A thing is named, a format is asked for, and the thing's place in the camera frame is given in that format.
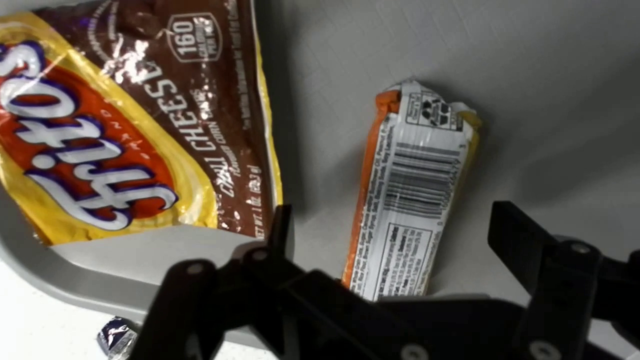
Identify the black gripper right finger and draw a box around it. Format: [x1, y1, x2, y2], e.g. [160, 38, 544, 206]
[486, 198, 640, 360]

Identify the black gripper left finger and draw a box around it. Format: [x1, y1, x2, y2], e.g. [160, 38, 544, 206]
[129, 203, 402, 360]

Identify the small orange white snack packet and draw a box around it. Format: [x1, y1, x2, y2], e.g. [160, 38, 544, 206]
[340, 79, 484, 304]

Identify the grey plastic tray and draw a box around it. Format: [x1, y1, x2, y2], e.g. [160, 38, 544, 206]
[0, 0, 640, 360]

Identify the dark blue snack bar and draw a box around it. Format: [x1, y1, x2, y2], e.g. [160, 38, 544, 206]
[95, 316, 139, 360]

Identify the brown yellow Fritos chip bag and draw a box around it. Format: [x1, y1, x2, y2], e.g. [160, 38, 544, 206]
[0, 0, 286, 249]

